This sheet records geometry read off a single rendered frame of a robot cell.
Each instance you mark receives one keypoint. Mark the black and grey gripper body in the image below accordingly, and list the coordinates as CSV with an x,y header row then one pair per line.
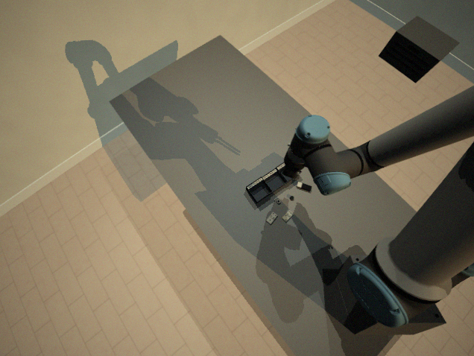
x,y
293,164

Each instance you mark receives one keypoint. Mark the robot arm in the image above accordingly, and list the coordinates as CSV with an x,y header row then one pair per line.
x,y
405,275

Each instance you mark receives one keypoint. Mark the black rack of three bins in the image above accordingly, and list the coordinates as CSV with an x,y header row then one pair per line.
x,y
269,183

